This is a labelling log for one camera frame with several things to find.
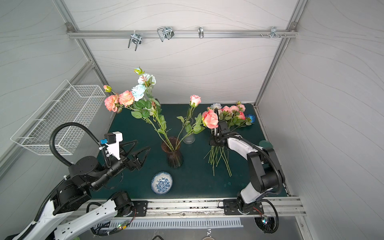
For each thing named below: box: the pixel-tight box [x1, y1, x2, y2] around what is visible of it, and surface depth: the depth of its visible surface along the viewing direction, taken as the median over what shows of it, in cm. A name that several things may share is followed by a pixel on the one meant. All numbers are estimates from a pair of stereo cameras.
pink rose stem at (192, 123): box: [175, 94, 206, 151], surface depth 70 cm
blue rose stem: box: [248, 114, 256, 123], surface depth 110 cm
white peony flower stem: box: [210, 103, 223, 109], surface depth 117 cm
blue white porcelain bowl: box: [151, 171, 173, 195], surface depth 82 cm
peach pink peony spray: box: [103, 85, 169, 145], surface depth 65 cm
